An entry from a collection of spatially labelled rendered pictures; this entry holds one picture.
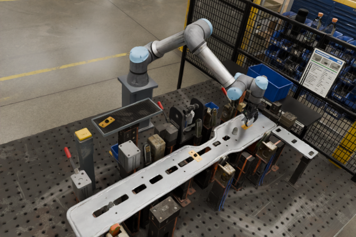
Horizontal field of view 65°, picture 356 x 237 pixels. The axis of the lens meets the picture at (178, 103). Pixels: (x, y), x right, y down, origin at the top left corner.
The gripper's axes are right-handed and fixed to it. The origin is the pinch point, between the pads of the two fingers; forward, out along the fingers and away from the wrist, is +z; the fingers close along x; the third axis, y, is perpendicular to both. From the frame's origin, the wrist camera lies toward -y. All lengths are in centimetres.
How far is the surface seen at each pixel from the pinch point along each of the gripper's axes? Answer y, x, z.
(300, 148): -12.7, 32.5, 2.3
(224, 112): 2.7, -17.4, 2.4
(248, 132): 4.2, 4.7, 2.1
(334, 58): -55, 14, -40
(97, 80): -6, -229, 102
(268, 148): 8.4, 21.8, -1.2
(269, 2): -226, -144, -3
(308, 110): -49, 16, -1
